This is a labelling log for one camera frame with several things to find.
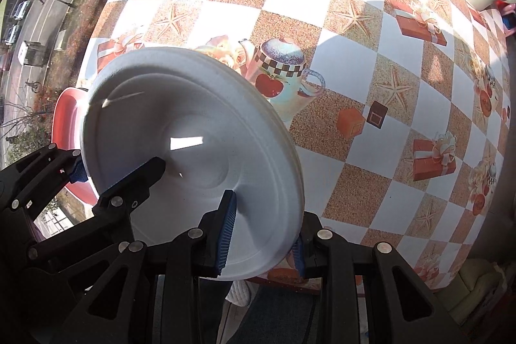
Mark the white knitted cloth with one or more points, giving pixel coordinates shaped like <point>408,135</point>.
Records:
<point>240,293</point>

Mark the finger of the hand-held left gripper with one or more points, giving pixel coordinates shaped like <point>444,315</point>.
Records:
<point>78,171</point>
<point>141,178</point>

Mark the large white foam plate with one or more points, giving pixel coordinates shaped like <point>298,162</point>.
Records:
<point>201,106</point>

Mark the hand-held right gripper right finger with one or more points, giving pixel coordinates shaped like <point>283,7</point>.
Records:
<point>299,257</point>

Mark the red plastic object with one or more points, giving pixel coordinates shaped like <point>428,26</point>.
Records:
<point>506,9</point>

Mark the beige sofa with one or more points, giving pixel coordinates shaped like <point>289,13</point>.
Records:
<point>475,279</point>

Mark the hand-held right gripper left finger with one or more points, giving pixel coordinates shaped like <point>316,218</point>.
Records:
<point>225,235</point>

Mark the person's dark trousers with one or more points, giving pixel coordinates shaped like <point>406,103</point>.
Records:
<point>278,315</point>

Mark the printed checkered tablecloth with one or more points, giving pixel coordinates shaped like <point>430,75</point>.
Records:
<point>363,126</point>

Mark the pink plate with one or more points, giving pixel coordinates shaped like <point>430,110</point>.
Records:
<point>66,118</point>

